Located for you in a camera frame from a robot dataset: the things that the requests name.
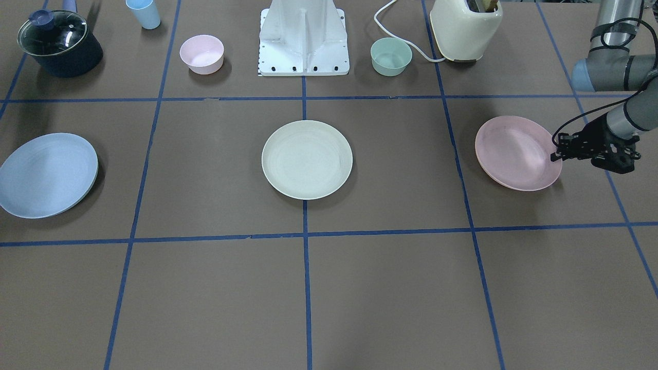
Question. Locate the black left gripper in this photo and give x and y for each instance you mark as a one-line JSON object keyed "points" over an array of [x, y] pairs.
{"points": [[596, 135]]}

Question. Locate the pink plate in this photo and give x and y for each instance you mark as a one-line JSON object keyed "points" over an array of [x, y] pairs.
{"points": [[516, 152]]}

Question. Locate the light blue plate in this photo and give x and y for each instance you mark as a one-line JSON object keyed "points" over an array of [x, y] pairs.
{"points": [[48, 175]]}

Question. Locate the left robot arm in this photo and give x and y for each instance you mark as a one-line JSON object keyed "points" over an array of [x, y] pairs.
{"points": [[610, 66]]}

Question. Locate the cream toaster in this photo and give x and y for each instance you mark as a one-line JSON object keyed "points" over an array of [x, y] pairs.
{"points": [[463, 29]]}

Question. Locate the mint green bowl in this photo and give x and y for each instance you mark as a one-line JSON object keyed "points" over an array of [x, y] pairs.
{"points": [[390, 56]]}

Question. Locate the cream white plate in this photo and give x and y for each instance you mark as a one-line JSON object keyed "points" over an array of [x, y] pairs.
{"points": [[307, 159]]}

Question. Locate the pink bowl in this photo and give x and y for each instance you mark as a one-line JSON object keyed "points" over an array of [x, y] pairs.
{"points": [[203, 54]]}

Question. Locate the light blue cup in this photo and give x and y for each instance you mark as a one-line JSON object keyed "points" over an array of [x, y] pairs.
{"points": [[146, 13]]}

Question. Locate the dark blue lidded pot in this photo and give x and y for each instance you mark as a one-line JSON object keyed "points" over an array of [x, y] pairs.
{"points": [[61, 41]]}

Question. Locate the white camera stand base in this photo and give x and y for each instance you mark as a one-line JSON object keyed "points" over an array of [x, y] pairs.
{"points": [[303, 39]]}

